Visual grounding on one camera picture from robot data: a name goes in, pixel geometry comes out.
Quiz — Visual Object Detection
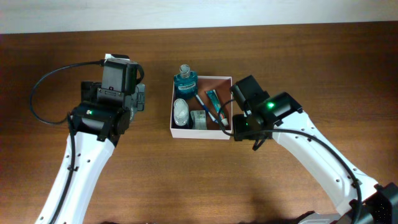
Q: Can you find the green toothpaste tube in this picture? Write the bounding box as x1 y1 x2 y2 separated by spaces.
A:
206 90 229 127

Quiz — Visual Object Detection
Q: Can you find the blue white toothbrush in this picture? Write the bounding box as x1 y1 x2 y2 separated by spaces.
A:
195 94 218 123

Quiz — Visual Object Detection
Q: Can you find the green white soap packet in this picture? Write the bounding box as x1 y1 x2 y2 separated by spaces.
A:
190 110 207 130

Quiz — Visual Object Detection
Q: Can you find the teal mouthwash bottle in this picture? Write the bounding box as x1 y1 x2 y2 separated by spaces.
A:
174 64 198 100

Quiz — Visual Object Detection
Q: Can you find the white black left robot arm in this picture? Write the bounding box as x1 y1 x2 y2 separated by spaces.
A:
36 54 146 223

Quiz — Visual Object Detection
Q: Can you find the white square cardboard box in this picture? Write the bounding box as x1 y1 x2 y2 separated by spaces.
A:
169 76 233 140

